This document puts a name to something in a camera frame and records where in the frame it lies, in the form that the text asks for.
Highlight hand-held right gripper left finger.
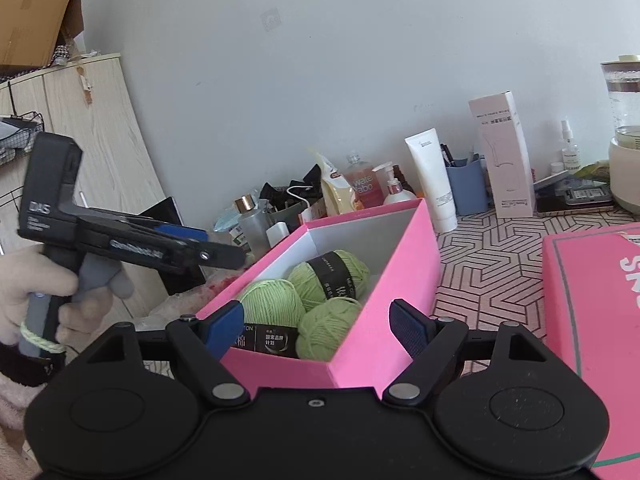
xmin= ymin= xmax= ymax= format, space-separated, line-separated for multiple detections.
xmin=87 ymin=300 xmax=252 ymax=409

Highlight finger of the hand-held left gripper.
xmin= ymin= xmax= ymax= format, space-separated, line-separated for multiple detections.
xmin=155 ymin=223 xmax=209 ymax=243
xmin=164 ymin=241 xmax=249 ymax=274

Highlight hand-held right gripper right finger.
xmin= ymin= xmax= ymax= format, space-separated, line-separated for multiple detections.
xmin=382 ymin=298 xmax=549 ymax=409

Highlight pink cardboard box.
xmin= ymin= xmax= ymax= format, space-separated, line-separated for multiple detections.
xmin=196 ymin=198 xmax=442 ymax=404

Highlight green yarn ball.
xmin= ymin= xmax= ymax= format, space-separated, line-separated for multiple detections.
xmin=287 ymin=249 xmax=372 ymax=313
xmin=239 ymin=280 xmax=307 ymax=359
xmin=295 ymin=299 xmax=364 ymax=363

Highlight green yarn strand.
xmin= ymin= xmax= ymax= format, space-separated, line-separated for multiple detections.
xmin=19 ymin=321 xmax=66 ymax=354

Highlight person's left forearm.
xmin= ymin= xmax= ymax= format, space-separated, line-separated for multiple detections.
xmin=0 ymin=342 xmax=66 ymax=480

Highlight geometric patterned desktop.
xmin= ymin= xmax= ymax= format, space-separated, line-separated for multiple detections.
xmin=427 ymin=205 xmax=640 ymax=377

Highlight person's left hand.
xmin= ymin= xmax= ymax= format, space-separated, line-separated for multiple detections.
xmin=0 ymin=247 xmax=136 ymax=348

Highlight blue face mask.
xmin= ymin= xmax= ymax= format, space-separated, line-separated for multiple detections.
xmin=213 ymin=210 xmax=242 ymax=235

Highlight clear bottle gold cap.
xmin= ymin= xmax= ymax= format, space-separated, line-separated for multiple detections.
xmin=234 ymin=196 xmax=269 ymax=262

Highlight clear plastic bag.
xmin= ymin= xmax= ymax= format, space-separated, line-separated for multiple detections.
xmin=149 ymin=269 xmax=242 ymax=332

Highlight small white bottle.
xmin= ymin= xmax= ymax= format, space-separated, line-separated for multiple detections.
xmin=266 ymin=223 xmax=290 ymax=249

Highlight light wooden cabinet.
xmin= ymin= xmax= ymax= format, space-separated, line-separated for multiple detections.
xmin=0 ymin=52 xmax=169 ymax=321

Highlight black binder clips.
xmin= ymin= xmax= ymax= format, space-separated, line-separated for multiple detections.
xmin=259 ymin=164 xmax=327 ymax=212

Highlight yellow snack bag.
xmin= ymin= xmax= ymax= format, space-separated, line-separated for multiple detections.
xmin=309 ymin=149 xmax=359 ymax=219

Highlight white pump bottle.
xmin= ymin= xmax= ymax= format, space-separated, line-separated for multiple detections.
xmin=372 ymin=161 xmax=417 ymax=206

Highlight brown glass bottle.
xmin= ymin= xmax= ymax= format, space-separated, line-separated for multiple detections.
xmin=392 ymin=164 xmax=416 ymax=196

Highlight white cosmetic tube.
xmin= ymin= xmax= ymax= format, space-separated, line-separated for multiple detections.
xmin=404 ymin=128 xmax=459 ymax=234

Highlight pink liquid bottle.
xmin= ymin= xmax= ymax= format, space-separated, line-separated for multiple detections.
xmin=345 ymin=150 xmax=387 ymax=211

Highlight blue pen holder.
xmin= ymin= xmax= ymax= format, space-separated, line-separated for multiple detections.
xmin=445 ymin=156 xmax=489 ymax=216

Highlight brown cardboard box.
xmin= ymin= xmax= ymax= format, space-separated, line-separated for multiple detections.
xmin=0 ymin=0 xmax=87 ymax=80

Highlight pink box lid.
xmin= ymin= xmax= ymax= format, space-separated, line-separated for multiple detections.
xmin=542 ymin=224 xmax=640 ymax=480

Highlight tall pink white carton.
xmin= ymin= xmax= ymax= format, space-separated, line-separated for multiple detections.
xmin=468 ymin=91 xmax=536 ymax=220

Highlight small clear spray bottle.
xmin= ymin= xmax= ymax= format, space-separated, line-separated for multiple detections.
xmin=560 ymin=119 xmax=584 ymax=172

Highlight green packet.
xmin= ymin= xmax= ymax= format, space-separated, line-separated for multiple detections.
xmin=574 ymin=160 xmax=612 ymax=182

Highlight glass kettle with base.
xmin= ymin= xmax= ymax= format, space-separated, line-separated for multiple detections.
xmin=600 ymin=55 xmax=640 ymax=212

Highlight black wire basket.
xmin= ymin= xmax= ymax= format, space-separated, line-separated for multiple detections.
xmin=0 ymin=110 xmax=47 ymax=162

